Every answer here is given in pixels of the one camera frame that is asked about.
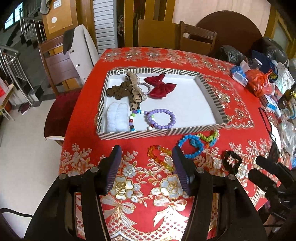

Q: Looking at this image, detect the red plastic bag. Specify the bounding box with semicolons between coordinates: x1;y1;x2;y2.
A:
245;69;273;97

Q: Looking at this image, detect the wooden chair red cushion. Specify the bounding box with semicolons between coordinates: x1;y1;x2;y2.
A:
39;35;81;146

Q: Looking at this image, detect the striped white tray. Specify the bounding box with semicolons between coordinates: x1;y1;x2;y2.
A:
96;67;228;140

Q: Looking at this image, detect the metal stair railing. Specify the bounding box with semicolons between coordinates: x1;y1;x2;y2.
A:
1;8;48;106

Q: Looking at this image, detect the multicolour bead bracelet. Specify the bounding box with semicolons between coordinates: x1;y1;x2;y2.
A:
128;109;155;132

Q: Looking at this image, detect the orange amber bead bracelet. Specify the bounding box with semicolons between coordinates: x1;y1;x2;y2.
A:
147;145;176;173

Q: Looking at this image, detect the blue bead bracelet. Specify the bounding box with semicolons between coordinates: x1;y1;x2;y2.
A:
177;133;205;159

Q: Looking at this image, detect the red floral tablecloth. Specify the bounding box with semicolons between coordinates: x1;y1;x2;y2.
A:
60;47;271;240

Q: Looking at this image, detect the white fluffy scrunchie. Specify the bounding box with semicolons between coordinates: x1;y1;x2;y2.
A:
106;102;130;132

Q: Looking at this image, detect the grey spiral hair tie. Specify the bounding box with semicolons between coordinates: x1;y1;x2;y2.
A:
136;81;154;95

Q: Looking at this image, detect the white jacket on chair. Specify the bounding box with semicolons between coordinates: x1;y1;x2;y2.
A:
63;25;99;85

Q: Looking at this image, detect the black scrunchie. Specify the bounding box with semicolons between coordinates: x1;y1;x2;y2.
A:
222;151;242;175

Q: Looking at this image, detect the brown leopard hair bow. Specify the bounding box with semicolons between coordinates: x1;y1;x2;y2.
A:
106;71;147;111

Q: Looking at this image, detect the blue white package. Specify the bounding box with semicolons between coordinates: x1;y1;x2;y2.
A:
230;60;250;87

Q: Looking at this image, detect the green rainbow bead bracelet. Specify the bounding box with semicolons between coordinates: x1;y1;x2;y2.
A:
197;129;220;147

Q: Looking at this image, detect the dark round wooden table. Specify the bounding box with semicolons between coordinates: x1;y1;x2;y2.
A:
196;11;262;57

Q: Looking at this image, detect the wooden chair behind table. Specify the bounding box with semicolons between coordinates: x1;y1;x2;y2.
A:
138;20;217;55

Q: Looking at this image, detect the purple bead bracelet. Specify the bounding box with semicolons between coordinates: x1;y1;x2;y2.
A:
146;108;176;130

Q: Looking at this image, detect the black plastic bag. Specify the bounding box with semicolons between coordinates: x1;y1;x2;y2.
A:
216;45;248;66

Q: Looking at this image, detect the red satin bow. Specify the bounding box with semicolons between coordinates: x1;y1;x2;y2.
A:
144;74;177;99

